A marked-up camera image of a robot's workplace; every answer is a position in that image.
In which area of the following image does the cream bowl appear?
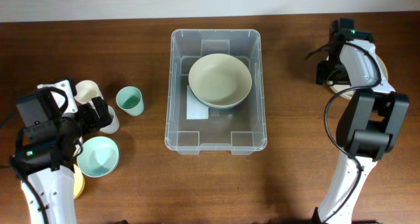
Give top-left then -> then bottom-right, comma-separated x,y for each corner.
188,53 -> 253,106
325,53 -> 389,101

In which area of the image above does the mint green cup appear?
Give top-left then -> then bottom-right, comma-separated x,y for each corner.
115,86 -> 144,116

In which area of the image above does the dark blue bowl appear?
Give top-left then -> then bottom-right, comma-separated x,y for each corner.
195,96 -> 245,110

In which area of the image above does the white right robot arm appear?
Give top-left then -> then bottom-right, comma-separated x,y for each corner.
311,27 -> 410,223

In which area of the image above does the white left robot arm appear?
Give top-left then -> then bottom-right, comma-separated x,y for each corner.
9,97 -> 112,223

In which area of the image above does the grey translucent cup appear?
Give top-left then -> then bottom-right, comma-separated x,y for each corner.
100,104 -> 120,135

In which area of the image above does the cream cup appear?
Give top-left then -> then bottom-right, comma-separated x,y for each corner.
74,80 -> 104,104

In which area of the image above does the mint green small bowl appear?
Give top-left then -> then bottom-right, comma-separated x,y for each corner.
77,136 -> 119,178

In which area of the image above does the yellow small bowl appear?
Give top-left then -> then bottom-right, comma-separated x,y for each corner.
73,165 -> 85,199

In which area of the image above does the clear plastic storage bin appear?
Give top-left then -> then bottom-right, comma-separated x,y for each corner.
164,29 -> 268,155

